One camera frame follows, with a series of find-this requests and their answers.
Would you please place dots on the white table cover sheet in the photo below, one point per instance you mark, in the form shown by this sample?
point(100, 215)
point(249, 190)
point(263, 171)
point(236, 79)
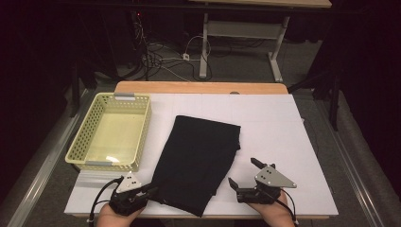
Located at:
point(268, 132)

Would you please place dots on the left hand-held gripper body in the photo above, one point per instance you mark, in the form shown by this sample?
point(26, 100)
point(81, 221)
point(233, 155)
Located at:
point(127, 186)

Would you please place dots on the black metal stand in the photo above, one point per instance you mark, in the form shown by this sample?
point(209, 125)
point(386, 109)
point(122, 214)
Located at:
point(333, 107)
point(75, 94)

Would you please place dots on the person's right hand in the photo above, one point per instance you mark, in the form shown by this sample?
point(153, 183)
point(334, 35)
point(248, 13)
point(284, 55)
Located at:
point(274, 216)

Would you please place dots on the dark round table grommet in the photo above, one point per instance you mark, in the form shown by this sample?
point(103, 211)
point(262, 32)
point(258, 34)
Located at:
point(234, 92)

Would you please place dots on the dark curtain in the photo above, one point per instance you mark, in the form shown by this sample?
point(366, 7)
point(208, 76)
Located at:
point(378, 94)
point(28, 94)

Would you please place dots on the grey floor rail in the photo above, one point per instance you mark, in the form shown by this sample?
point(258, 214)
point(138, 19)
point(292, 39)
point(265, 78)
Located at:
point(47, 164)
point(353, 176)

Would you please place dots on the person's left hand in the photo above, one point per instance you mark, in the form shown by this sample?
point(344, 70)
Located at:
point(110, 220)

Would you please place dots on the yellow plastic basket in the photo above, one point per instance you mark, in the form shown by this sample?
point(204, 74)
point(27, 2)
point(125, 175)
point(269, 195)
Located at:
point(113, 135)

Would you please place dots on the white power plug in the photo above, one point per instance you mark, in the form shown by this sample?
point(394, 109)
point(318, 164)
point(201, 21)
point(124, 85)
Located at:
point(186, 57)

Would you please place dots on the white-legged desk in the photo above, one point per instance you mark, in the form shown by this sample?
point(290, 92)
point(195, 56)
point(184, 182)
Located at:
point(242, 30)

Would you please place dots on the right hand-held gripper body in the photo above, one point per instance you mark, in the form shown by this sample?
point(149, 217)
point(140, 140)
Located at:
point(272, 178)

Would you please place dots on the black knit vest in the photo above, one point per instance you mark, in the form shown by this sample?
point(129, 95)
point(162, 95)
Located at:
point(195, 164)

